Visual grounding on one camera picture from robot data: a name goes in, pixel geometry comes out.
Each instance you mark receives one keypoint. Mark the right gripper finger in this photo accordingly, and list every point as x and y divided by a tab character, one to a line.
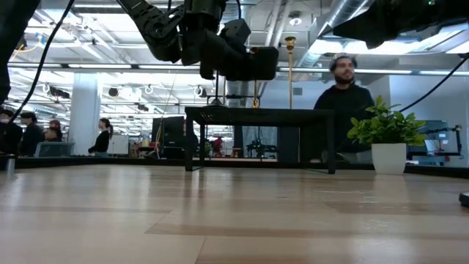
362	31

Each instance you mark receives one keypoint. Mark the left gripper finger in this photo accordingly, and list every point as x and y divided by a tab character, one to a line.
265	64
227	62

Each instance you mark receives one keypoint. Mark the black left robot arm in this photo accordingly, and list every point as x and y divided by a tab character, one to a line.
157	25

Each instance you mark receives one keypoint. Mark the black background robot arm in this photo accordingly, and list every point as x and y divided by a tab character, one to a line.
261	148

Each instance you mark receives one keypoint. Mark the black perforated metal shelf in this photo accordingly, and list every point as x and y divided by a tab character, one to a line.
256	115

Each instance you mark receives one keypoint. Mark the person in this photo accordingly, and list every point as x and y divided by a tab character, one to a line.
54	132
31	135
102	141
344	110
9	135

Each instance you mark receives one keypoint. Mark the black screen panel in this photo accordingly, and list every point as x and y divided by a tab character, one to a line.
168	137

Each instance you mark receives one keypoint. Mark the green plant in white pot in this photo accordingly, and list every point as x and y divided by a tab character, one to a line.
388	157

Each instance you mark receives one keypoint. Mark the grey chair back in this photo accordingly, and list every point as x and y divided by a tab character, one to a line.
55	149

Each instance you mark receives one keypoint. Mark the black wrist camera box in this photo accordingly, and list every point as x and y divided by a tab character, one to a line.
236	31

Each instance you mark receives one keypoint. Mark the black metal table frame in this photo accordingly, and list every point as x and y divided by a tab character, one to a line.
110	161

